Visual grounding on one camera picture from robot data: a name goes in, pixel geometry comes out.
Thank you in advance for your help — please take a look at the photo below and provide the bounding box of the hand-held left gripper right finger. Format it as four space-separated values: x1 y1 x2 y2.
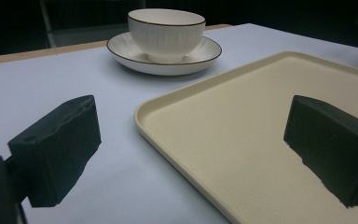
282 94 358 209

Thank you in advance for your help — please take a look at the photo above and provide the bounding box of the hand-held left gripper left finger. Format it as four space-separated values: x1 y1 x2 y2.
5 94 103 208

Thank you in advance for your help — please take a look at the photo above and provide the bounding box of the beige plastic tray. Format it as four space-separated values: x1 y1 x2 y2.
133 50 358 224

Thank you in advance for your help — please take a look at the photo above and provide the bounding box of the white ribbed plate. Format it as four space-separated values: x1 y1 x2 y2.
106 32 223 77

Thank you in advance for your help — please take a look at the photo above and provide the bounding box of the white ribbed bowl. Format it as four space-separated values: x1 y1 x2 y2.
127 7 207 64

